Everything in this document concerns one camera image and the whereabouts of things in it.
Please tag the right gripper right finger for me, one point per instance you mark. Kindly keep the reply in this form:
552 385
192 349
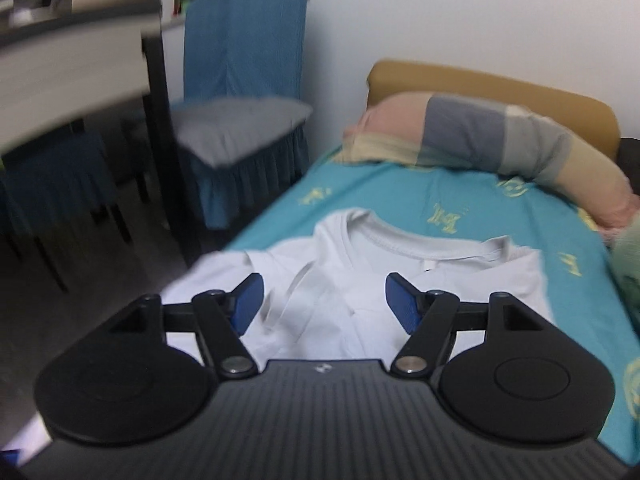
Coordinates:
500 368

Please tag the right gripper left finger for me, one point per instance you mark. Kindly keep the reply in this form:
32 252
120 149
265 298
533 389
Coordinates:
149 369

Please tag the light grey t-shirt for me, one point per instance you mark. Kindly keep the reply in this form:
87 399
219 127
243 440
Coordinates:
324 293

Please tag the teal patterned bed sheet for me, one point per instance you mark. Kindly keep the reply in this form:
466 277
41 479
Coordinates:
472 205

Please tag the green fleece blanket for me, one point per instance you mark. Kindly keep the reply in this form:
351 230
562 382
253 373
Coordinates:
625 262

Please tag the grey seat cushion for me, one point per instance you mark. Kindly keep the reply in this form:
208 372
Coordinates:
223 131

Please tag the blue covered chair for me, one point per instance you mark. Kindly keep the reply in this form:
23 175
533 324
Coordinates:
243 49

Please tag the striped pastel pillow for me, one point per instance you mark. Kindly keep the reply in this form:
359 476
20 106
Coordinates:
429 129

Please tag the mustard yellow headboard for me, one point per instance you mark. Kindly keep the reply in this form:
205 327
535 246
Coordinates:
592 120

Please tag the white desk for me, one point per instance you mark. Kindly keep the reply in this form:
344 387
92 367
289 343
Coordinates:
56 71

